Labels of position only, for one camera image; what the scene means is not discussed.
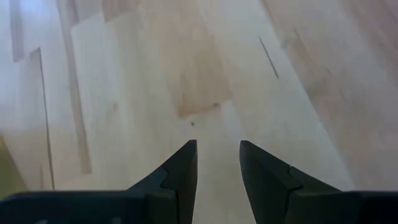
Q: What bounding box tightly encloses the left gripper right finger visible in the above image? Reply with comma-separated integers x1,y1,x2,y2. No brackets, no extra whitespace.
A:
239,139,398,224

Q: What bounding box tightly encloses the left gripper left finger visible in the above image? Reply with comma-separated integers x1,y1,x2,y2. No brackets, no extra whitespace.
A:
0,139,198,224

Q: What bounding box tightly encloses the yellow translucent plastic bin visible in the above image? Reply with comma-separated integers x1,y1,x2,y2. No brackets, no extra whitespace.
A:
0,135,28,200

